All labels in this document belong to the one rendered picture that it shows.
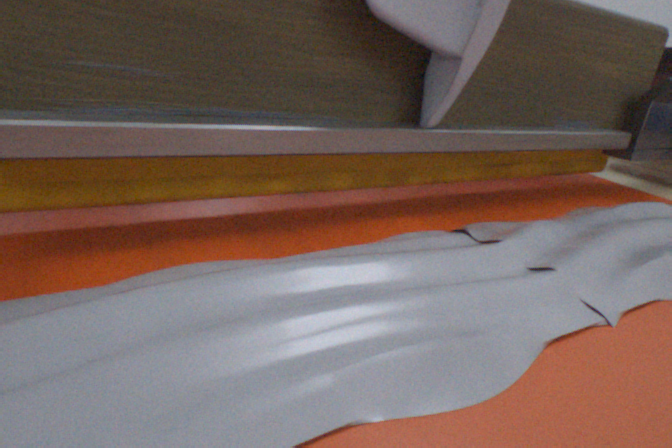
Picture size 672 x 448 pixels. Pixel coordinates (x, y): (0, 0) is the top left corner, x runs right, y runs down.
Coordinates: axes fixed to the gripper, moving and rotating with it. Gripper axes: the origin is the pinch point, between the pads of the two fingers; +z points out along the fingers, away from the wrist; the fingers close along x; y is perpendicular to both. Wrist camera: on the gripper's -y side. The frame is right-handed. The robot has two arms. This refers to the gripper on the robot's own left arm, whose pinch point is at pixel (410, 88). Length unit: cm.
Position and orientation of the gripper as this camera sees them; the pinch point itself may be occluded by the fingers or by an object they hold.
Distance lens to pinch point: 21.6
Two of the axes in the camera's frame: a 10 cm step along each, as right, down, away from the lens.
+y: -8.4, 0.8, -5.3
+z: -1.3, 9.3, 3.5
